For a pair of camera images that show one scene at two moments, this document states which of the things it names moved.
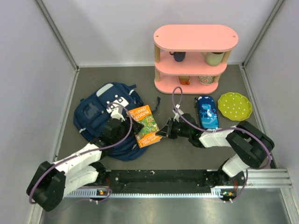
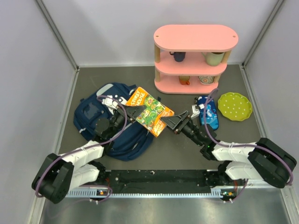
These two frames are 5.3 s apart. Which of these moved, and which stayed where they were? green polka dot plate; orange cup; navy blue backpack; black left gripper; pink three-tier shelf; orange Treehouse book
Moved: black left gripper; orange Treehouse book
Stayed: orange cup; pink three-tier shelf; navy blue backpack; green polka dot plate
